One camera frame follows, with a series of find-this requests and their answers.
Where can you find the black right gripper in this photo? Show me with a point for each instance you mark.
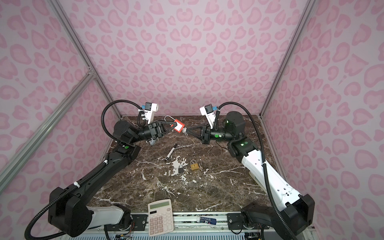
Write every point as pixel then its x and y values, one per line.
pixel 205 129

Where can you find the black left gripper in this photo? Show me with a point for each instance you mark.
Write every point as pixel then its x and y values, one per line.
pixel 156 129

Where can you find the red padlock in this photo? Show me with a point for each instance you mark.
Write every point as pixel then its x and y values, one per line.
pixel 178 125

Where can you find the silver brass padlock key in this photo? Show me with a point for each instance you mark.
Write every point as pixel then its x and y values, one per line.
pixel 185 130

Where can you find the brass padlock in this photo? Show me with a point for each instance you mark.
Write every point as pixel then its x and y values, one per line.
pixel 194 165

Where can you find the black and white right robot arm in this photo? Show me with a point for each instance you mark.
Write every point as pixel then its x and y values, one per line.
pixel 290 212

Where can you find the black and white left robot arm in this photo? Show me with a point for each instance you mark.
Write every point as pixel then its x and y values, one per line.
pixel 70 211

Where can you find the white stapler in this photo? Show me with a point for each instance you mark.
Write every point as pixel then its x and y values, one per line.
pixel 153 141

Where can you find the blue and white glue stick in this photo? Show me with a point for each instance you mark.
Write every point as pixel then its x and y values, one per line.
pixel 206 220

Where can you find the white desk calculator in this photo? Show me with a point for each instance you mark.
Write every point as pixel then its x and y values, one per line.
pixel 160 218

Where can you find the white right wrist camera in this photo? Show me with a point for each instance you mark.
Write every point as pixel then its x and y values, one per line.
pixel 209 112

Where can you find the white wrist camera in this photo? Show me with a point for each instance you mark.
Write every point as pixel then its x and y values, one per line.
pixel 209 112
pixel 147 113

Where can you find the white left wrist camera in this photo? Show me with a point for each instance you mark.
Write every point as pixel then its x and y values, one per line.
pixel 147 113

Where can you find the aluminium front rail frame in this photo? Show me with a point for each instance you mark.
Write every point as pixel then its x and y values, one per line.
pixel 187 227

